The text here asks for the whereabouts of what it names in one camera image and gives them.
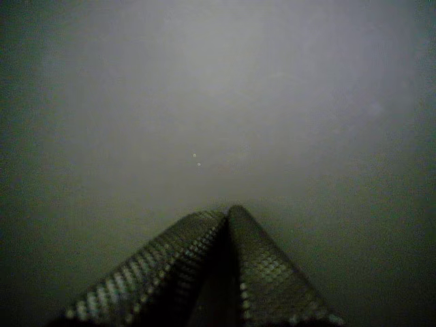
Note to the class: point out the textured black gripper finger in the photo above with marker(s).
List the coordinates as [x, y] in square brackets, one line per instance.
[153, 272]
[269, 272]

